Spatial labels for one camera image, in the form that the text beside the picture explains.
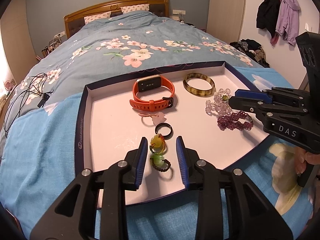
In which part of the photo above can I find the green jade bead pendant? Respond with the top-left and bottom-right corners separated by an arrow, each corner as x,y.
150,154 -> 171,172

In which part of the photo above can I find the pink desk fan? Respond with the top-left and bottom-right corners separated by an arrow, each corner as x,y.
4,79 -> 16,91

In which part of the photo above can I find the navy box lid tray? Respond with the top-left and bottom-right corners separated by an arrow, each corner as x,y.
74,62 -> 267,205

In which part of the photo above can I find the purple hanging jacket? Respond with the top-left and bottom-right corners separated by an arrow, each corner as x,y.
270,0 -> 300,46

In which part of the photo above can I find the pink pendant charm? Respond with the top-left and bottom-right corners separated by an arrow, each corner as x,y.
138,112 -> 167,126

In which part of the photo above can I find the left patterned pillow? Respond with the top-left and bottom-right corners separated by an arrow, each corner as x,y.
84,11 -> 111,25

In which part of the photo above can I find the tortoiseshell bangle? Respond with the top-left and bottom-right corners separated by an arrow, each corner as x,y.
183,73 -> 216,97

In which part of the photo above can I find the person's right hand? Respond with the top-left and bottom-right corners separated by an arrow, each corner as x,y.
294,147 -> 320,175

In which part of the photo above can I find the blue floral bedspread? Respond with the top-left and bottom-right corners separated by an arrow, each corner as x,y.
1,11 -> 316,238

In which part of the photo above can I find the white wall socket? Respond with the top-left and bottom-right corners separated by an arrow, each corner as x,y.
172,9 -> 186,15

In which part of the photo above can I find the purple bead bracelet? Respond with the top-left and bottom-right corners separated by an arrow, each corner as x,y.
216,110 -> 254,131

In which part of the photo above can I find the patterned pillow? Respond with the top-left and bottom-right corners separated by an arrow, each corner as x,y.
121,3 -> 150,14
84,11 -> 111,25

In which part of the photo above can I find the right patterned pillow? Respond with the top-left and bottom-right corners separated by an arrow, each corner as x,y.
121,3 -> 150,14

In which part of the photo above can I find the black cable bundle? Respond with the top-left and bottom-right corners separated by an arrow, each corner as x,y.
3,72 -> 54,133

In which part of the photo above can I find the clear crystal bead bracelet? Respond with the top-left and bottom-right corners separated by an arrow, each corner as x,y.
205,87 -> 233,116

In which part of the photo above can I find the dark clothes pile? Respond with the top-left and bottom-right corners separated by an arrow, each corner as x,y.
230,39 -> 270,68

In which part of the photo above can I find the black hanging jacket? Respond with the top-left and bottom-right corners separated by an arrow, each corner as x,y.
256,0 -> 280,38

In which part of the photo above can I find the black ring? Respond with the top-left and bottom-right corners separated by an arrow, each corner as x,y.
154,123 -> 174,140

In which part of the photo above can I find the orange smart watch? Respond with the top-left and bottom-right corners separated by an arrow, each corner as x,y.
129,75 -> 175,112

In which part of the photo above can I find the wooden headboard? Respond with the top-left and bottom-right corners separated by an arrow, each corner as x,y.
64,0 -> 169,38

